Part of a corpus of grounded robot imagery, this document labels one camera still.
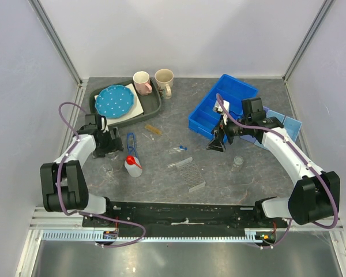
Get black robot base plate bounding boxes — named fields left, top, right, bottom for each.
left=82, top=201, right=288, bottom=238

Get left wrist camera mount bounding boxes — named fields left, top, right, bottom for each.
left=78, top=114, right=108, bottom=135

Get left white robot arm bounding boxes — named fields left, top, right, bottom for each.
left=40, top=128, right=123, bottom=227

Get beige floral mug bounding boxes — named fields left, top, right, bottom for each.
left=155, top=69, right=174, bottom=100

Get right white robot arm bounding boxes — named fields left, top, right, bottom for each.
left=207, top=115, right=340, bottom=229

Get small glass stoppered bottle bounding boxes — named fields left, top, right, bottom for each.
left=233, top=156, right=244, bottom=171

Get tan bottle brush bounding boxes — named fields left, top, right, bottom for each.
left=144, top=124, right=172, bottom=141

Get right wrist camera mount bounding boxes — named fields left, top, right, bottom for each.
left=213, top=97, right=268, bottom=122

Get blue compartment bin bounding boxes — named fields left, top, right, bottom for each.
left=187, top=73, right=260, bottom=145

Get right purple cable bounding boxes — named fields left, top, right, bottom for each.
left=215, top=93, right=340, bottom=250

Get white square plate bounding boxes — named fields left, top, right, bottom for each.
left=93, top=84, right=144, bottom=125

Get pink mug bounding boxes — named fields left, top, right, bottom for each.
left=133, top=71, right=152, bottom=96

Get round glass flask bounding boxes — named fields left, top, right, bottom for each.
left=99, top=164, right=114, bottom=182

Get slotted cable duct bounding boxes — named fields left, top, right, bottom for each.
left=41, top=230, right=262, bottom=243

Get lavender divider box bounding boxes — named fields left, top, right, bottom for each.
left=240, top=107, right=302, bottom=150

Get red cap wash bottle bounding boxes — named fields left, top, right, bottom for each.
left=124, top=155, right=142, bottom=178

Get clear test tube rack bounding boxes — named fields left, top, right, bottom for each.
left=176, top=157, right=206, bottom=193

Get blue safety glasses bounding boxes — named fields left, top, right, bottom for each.
left=126, top=132, right=138, bottom=158

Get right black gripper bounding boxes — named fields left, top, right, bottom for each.
left=205, top=113, right=251, bottom=153

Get blue polka dot plate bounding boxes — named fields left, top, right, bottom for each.
left=95, top=85, right=134, bottom=119

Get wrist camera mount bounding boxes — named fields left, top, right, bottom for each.
left=78, top=114, right=108, bottom=135
left=213, top=97, right=268, bottom=122

